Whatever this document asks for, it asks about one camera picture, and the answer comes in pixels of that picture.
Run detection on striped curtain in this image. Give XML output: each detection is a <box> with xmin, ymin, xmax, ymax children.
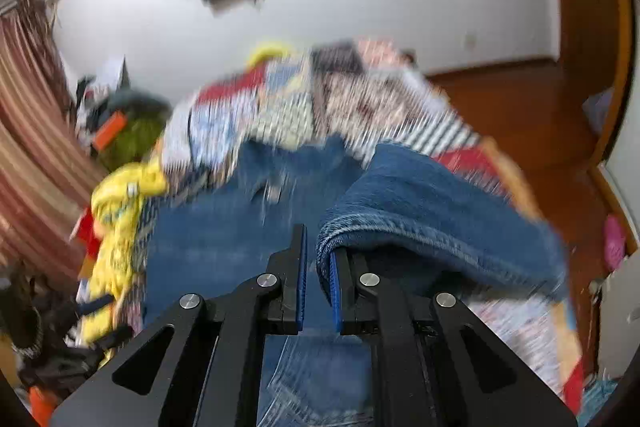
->
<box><xmin>0</xmin><ymin>0</ymin><xmax>101</xmax><ymax>278</ymax></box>

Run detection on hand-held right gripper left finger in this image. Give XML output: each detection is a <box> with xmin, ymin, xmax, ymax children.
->
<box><xmin>50</xmin><ymin>224</ymin><xmax>308</xmax><ymax>427</ymax></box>

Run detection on wooden door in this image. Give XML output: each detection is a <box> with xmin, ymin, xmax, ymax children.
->
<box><xmin>430</xmin><ymin>0</ymin><xmax>636</xmax><ymax>378</ymax></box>

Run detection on green stuffed toy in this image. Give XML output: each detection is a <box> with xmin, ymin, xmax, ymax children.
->
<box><xmin>89</xmin><ymin>89</ymin><xmax>173</xmax><ymax>172</ymax></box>

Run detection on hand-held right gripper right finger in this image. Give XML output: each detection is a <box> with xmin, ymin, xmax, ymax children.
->
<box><xmin>329</xmin><ymin>249</ymin><xmax>579</xmax><ymax>427</ymax></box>

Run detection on yellow garment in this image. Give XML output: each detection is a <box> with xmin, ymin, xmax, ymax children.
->
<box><xmin>77</xmin><ymin>163</ymin><xmax>168</xmax><ymax>342</ymax></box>

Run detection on patchwork printed blanket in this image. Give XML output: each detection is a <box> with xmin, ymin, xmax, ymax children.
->
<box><xmin>75</xmin><ymin>38</ymin><xmax>586</xmax><ymax>413</ymax></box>

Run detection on blue denim jeans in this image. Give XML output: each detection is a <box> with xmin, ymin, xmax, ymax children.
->
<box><xmin>141</xmin><ymin>138</ymin><xmax>571</xmax><ymax>427</ymax></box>

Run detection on pile of dark clutter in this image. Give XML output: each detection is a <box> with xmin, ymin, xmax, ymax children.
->
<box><xmin>0</xmin><ymin>274</ymin><xmax>136</xmax><ymax>413</ymax></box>

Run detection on pink round object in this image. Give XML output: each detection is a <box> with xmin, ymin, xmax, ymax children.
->
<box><xmin>602</xmin><ymin>214</ymin><xmax>627</xmax><ymax>274</ymax></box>

